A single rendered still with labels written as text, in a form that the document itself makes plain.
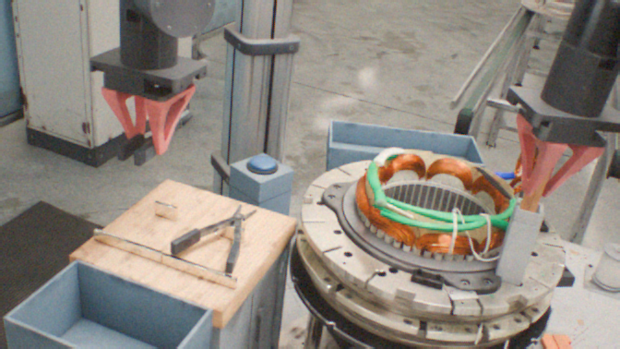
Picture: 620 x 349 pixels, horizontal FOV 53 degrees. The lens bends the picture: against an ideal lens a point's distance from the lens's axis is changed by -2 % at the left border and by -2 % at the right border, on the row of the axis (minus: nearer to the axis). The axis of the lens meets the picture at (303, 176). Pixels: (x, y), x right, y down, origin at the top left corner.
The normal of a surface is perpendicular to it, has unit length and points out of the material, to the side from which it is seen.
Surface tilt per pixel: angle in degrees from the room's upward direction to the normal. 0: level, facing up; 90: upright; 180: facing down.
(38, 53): 90
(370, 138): 90
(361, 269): 0
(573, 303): 0
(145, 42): 89
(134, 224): 0
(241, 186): 90
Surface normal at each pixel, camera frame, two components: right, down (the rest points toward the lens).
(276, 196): 0.71, 0.40
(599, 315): 0.11, -0.87
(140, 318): -0.36, 0.42
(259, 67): 0.47, 0.47
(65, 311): 0.93, 0.26
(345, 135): -0.04, 0.48
